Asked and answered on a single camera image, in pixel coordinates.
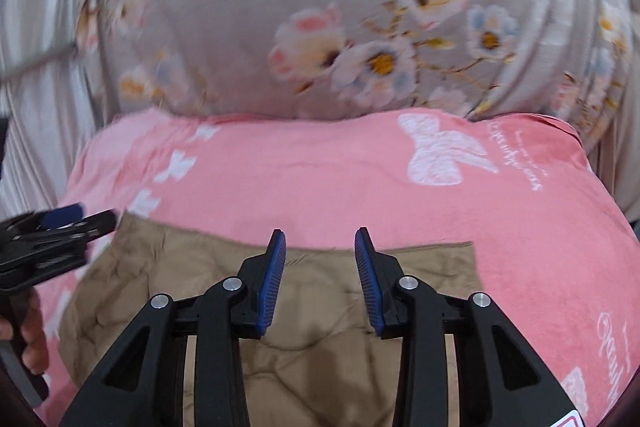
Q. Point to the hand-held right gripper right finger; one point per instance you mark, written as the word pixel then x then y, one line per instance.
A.
pixel 368 282

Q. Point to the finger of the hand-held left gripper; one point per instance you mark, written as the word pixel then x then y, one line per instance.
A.
pixel 97 222
pixel 62 215

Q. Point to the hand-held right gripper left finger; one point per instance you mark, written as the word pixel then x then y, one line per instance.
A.
pixel 272 282

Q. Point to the tan quilted jacket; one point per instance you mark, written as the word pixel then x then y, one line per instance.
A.
pixel 325 357

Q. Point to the person's left hand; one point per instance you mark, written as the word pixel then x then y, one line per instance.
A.
pixel 36 337

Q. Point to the grey curtain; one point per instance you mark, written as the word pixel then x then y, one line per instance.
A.
pixel 40 132

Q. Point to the pink bow-print blanket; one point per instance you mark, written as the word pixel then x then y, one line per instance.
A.
pixel 325 187

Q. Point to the grey curtain tieback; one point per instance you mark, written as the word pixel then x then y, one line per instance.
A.
pixel 40 57

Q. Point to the grey floral cloth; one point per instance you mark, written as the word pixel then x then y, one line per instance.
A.
pixel 300 7

